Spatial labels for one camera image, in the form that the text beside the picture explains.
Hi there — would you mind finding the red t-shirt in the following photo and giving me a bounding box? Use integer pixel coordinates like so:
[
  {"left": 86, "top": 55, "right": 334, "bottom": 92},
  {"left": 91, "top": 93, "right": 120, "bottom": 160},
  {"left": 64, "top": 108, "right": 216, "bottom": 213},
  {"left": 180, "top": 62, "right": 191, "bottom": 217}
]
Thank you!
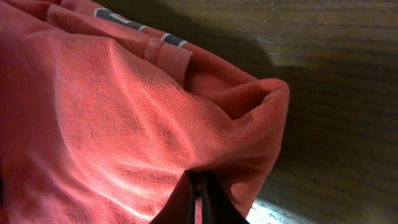
[{"left": 1, "top": 1, "right": 289, "bottom": 223}]

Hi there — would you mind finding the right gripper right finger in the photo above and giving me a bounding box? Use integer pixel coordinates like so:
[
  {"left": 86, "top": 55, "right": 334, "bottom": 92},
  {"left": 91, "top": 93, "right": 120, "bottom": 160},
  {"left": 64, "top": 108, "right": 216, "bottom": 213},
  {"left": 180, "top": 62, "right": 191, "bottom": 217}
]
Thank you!
[{"left": 201, "top": 170, "right": 249, "bottom": 224}]

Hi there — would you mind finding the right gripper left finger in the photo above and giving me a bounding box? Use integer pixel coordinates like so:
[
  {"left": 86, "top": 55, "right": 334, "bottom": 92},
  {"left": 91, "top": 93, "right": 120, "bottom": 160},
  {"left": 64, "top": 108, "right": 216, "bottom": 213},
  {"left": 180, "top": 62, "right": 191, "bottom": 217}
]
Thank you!
[{"left": 150, "top": 170, "right": 196, "bottom": 224}]

